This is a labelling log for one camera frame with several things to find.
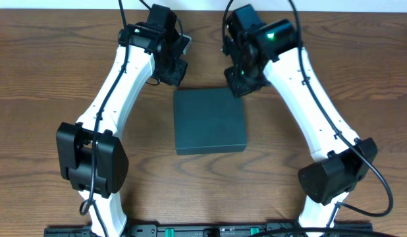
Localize dark green box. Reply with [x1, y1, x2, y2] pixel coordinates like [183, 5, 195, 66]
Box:
[173, 88, 247, 155]

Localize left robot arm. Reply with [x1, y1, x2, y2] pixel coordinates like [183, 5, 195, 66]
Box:
[56, 22, 192, 236]

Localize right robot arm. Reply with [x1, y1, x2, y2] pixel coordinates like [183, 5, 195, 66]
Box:
[223, 15, 377, 236]

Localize right black cable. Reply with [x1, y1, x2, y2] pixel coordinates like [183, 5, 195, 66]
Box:
[221, 0, 394, 231]

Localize black cable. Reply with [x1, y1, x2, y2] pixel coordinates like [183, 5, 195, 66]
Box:
[78, 0, 184, 237]
[221, 0, 394, 231]

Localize left black cable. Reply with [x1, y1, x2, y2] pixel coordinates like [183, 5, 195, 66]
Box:
[78, 0, 184, 237]

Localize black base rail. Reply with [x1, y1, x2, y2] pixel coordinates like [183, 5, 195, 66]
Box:
[43, 223, 374, 237]

